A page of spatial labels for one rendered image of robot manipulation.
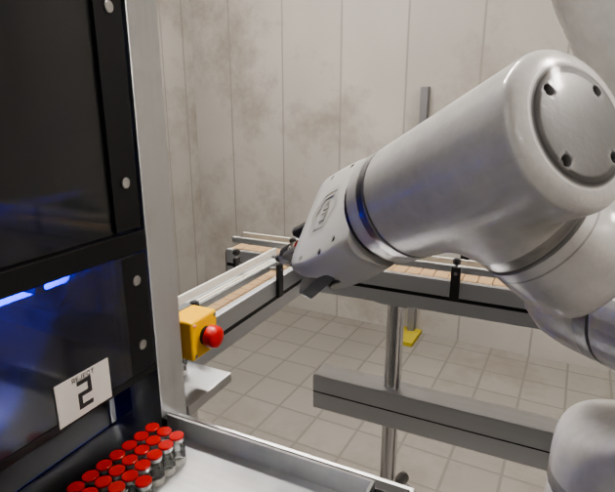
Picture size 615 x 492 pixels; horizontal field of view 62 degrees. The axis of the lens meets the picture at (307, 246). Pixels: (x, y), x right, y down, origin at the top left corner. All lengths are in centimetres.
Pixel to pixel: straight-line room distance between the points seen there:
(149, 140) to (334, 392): 112
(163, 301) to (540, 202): 65
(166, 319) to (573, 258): 64
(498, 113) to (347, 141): 293
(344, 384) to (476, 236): 137
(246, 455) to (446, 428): 90
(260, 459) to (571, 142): 64
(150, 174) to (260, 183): 276
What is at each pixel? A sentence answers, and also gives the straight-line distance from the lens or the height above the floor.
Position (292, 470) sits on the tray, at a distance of 78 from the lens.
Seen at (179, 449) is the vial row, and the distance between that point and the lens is 80.
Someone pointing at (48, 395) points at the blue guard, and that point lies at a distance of 72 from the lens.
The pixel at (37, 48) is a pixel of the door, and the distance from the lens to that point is 67.
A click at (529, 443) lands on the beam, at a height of 50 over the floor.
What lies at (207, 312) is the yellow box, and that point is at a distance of 92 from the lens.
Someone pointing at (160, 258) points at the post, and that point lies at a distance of 80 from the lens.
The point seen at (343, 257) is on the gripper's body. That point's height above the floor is 127.
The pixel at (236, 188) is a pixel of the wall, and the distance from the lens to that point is 363.
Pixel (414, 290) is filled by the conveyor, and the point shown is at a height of 89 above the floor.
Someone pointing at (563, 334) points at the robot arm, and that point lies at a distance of 49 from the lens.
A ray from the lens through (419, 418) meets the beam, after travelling 162.
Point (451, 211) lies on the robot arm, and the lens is 29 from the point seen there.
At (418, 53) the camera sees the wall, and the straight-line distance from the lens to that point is 304.
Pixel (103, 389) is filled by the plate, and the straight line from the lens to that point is 77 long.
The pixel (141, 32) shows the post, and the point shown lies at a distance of 77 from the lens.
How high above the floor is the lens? 138
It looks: 16 degrees down
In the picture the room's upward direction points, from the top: straight up
